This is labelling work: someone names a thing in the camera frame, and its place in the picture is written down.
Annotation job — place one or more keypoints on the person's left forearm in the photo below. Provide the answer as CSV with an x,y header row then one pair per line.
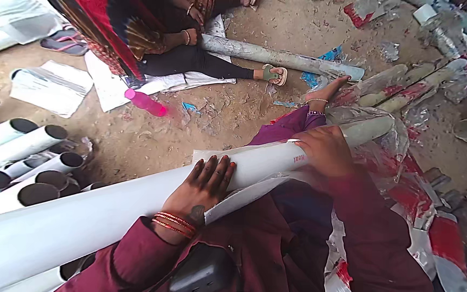
x,y
140,255

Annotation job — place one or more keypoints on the pile of red-clear plastic wrap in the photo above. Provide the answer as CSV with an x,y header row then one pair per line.
x,y
412,194

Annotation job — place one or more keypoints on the pink bottle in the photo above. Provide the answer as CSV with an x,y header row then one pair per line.
x,y
145,102

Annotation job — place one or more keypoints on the white plastic-wrapped bundle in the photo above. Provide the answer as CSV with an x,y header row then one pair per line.
x,y
22,20

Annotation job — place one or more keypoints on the large white roll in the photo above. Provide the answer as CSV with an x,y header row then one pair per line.
x,y
95,219

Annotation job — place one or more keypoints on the person's left index finger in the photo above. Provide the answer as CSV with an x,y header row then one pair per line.
x,y
228,176

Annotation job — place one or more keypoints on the person's right thumb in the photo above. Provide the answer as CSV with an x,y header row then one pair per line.
x,y
303,145

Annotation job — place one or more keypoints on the crumpled silvery white sheet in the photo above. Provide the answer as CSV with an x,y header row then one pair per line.
x,y
51,91

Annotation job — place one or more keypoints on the person's right fingers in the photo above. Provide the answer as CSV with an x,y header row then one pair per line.
x,y
318,133

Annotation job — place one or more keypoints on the person's left ring finger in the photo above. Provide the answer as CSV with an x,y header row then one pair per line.
x,y
207,170

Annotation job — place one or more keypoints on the thin light blue scrap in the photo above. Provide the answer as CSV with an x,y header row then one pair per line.
x,y
285,104

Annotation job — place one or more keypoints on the pile of white pipes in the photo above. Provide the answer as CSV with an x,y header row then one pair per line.
x,y
14,148

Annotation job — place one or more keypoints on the person's left little finger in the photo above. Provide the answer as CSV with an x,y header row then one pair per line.
x,y
195,170

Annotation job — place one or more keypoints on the clear crumpled plastic scrap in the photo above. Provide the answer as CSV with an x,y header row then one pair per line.
x,y
390,51

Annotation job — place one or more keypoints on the person's left hand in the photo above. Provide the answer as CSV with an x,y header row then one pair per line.
x,y
193,194

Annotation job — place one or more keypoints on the person's legs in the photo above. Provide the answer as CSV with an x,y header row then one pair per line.
x,y
284,127

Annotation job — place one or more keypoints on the black plastic case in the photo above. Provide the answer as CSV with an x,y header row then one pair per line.
x,y
203,269

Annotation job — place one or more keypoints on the person's right forearm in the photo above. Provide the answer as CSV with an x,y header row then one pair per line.
x,y
371,235

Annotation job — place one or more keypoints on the red and clear plastic wrapper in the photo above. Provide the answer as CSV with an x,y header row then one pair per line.
x,y
359,16

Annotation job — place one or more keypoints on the clear plastic wrapping sleeve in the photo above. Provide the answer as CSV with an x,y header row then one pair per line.
x,y
249,190

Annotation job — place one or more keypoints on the long grey pipe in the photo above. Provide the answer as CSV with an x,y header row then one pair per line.
x,y
278,56

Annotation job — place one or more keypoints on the person's left middle finger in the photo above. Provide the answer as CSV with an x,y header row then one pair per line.
x,y
218,172

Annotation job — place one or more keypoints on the blue plastic wrapper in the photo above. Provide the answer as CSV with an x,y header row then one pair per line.
x,y
330,54

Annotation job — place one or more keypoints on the white sack sheet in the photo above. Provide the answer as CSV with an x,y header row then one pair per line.
x,y
108,91

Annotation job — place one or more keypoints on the person's right hand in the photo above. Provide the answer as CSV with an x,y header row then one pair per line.
x,y
326,152

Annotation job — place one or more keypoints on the plastic-wrapped long pipe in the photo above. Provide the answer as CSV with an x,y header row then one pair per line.
x,y
444,40

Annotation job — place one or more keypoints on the small blue plastic scrap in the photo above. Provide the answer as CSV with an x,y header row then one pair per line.
x,y
191,107

